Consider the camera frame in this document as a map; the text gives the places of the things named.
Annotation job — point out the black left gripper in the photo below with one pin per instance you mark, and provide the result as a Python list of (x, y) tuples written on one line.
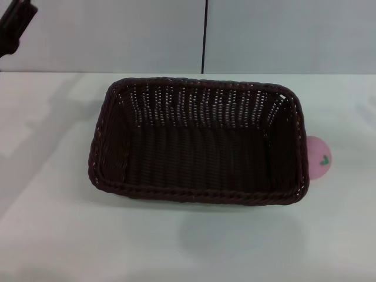
[(17, 26)]

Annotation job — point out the pink toy peach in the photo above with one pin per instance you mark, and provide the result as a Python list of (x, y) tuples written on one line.
[(319, 160)]

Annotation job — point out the dark brown woven basket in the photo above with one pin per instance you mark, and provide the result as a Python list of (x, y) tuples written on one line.
[(199, 147)]

